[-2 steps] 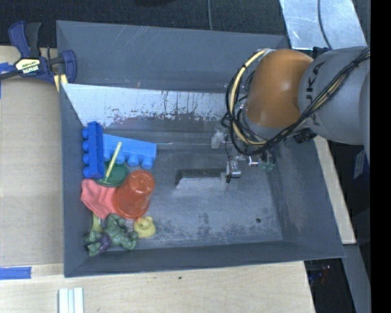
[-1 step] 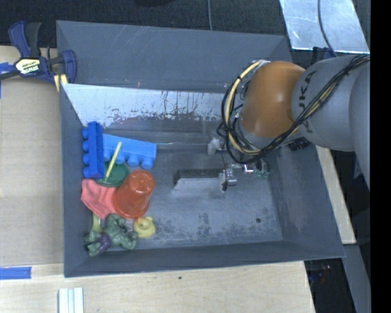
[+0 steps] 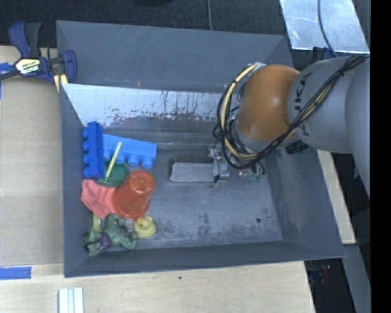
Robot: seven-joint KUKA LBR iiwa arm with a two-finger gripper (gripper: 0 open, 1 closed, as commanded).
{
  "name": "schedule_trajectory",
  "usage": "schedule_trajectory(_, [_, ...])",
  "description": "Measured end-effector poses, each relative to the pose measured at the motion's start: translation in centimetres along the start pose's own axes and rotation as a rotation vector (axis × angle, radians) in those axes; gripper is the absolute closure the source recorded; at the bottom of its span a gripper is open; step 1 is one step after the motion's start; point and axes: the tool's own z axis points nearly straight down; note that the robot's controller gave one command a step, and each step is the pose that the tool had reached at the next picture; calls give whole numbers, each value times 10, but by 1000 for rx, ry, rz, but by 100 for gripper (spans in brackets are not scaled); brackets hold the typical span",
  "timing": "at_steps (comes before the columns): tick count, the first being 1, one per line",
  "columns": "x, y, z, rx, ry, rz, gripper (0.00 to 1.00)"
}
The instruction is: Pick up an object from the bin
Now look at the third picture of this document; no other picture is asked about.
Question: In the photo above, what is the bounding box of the green toy figure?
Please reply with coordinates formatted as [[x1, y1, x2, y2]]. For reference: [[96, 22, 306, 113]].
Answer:
[[83, 212, 139, 258]]

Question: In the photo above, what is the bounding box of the dark blue toy brick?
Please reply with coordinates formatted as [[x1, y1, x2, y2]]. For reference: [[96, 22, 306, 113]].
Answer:
[[81, 121, 106, 180]]

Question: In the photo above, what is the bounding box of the orange plastic cup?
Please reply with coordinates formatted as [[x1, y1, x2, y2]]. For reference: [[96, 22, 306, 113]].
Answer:
[[111, 170, 156, 220]]

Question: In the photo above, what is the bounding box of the red cloth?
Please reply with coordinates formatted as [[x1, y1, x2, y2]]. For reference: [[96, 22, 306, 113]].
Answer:
[[80, 178, 119, 220]]

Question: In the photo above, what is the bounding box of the grey metal bin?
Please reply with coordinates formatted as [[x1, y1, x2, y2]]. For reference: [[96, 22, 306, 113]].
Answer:
[[55, 20, 347, 278]]

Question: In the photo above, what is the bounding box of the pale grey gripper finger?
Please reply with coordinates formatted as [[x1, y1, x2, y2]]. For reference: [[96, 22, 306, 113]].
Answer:
[[169, 162, 215, 173], [169, 171, 215, 183]]

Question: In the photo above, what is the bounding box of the light blue toy brick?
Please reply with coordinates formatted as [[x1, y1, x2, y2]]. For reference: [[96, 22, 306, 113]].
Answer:
[[102, 133, 158, 170]]

